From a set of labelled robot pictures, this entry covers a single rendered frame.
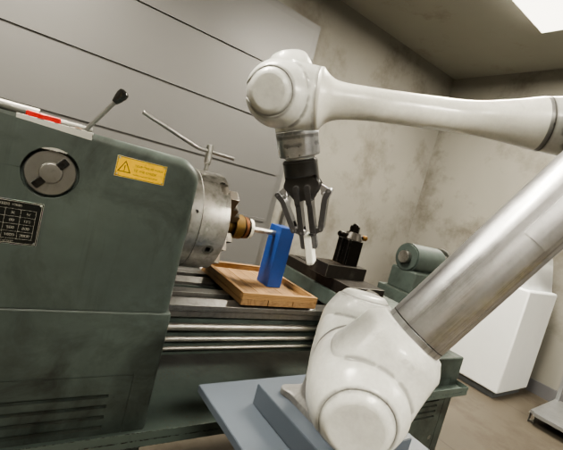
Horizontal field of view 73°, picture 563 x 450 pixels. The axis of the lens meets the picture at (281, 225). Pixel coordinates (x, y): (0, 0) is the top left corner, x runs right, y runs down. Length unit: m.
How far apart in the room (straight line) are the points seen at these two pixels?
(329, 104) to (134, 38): 2.61
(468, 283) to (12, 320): 0.87
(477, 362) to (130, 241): 3.35
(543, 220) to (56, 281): 0.91
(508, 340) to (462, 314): 3.13
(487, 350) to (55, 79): 3.87
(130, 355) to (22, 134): 0.56
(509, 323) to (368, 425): 3.20
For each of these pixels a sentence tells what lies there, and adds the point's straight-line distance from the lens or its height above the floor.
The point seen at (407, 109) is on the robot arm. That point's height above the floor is 1.42.
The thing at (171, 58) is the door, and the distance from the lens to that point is 3.21.
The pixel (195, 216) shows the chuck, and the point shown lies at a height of 1.11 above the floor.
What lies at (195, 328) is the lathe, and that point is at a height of 0.78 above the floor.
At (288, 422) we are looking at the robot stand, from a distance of 0.87.
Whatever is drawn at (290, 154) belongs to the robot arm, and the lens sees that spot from 0.79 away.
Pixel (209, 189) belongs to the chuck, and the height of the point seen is 1.19.
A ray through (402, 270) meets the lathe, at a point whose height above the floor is 1.01.
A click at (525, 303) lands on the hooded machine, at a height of 0.85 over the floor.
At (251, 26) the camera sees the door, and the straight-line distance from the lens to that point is 3.53.
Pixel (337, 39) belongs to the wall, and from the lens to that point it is 4.12.
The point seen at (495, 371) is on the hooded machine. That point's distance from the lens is 3.82.
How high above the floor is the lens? 1.24
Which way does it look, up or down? 5 degrees down
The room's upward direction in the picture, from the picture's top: 15 degrees clockwise
